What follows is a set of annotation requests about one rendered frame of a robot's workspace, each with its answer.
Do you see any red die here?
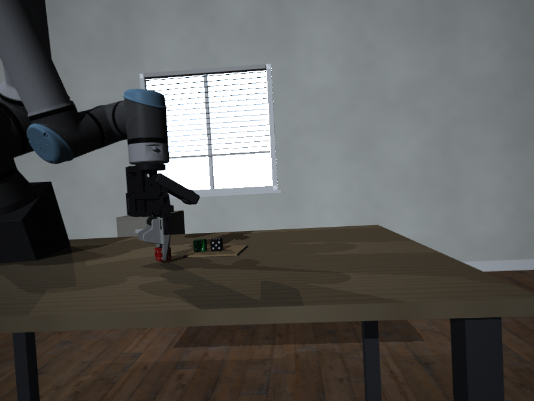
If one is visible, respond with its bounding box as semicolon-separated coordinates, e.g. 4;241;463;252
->
154;247;171;262

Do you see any black die with white pips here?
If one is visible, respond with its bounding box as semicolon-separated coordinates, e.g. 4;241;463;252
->
210;238;223;251

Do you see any green die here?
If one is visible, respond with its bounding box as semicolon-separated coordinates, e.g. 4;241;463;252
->
193;239;207;252

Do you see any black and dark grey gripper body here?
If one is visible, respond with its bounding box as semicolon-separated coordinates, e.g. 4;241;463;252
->
126;164;170;217

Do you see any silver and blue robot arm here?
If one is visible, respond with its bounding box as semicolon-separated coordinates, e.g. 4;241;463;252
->
0;0;170;216

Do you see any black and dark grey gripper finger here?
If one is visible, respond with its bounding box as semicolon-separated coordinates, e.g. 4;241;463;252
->
142;200;171;261
138;215;162;247

